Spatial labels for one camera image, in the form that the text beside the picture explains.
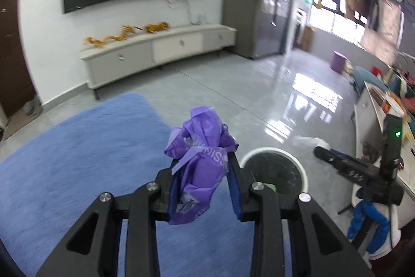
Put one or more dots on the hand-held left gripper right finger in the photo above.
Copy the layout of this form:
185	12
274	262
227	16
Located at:
234	189

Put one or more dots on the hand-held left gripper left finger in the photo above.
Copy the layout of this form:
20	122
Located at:
163	199

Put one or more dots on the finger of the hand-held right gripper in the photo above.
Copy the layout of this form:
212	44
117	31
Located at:
340	157
348	172

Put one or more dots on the purple plastic wrapper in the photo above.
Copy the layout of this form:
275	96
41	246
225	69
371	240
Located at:
201	173

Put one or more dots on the green plastic wrapper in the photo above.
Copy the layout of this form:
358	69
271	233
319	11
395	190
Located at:
272	188

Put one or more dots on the white round bin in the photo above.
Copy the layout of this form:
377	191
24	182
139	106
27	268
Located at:
275	168

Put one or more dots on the person's right hand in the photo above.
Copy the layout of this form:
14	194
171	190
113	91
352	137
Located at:
366	221

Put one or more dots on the white side table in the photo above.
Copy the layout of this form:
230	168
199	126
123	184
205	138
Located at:
368	111

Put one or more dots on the orange box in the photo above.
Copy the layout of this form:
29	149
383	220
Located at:
392	105

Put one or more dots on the teal chair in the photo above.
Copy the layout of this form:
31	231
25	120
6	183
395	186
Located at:
364	79

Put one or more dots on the blue fluffy mat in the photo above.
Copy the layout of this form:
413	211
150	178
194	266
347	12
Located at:
81	160

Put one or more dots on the purple stool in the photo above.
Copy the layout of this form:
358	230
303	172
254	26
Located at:
338	62

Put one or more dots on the cardboard box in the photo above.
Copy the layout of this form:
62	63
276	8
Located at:
308	38

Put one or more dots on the patterned hanging blanket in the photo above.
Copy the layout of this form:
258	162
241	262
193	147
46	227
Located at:
384	33

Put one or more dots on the window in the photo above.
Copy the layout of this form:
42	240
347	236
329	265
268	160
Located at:
327	17

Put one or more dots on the white television cabinet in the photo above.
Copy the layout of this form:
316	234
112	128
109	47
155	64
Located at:
146	53

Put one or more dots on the dark hanging garment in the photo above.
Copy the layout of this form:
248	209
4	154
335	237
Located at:
373	9

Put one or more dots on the grey slippers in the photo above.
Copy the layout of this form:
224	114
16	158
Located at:
32	107

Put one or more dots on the brown doormat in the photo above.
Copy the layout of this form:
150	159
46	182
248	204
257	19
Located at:
18	126

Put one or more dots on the dark brown door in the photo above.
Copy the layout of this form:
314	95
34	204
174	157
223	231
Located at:
13	62

